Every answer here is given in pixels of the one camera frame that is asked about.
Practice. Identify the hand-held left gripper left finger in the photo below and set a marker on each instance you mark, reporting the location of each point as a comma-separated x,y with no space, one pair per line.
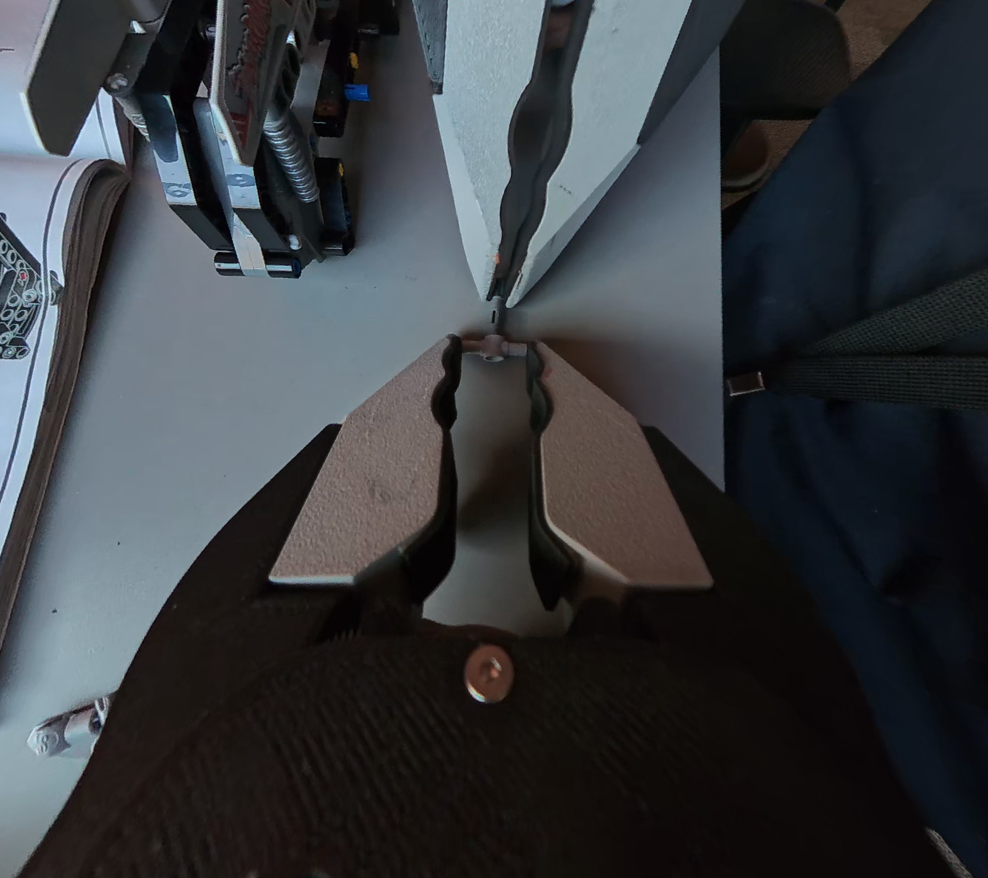
370,492

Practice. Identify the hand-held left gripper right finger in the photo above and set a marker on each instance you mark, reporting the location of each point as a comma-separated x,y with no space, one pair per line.
617,500

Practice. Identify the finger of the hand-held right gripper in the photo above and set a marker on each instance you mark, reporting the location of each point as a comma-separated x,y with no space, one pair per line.
625,60
486,44

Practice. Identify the grey lego cross connector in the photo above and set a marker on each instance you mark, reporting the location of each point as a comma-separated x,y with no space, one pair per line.
494,350

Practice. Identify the black lego pin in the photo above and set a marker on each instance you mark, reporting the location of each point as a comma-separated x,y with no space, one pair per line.
500,311

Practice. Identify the grey lego aircraft model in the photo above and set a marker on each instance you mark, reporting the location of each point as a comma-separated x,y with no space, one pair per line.
255,83

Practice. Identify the lego instruction booklet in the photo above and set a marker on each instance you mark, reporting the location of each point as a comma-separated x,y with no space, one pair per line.
31,392

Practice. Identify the small grey lego connector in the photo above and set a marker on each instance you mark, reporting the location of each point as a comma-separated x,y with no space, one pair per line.
66,727

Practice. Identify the black office chair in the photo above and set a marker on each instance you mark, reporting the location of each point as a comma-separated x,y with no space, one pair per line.
787,44

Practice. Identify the person's navy clothing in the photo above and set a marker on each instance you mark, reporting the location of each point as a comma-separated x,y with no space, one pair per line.
849,585

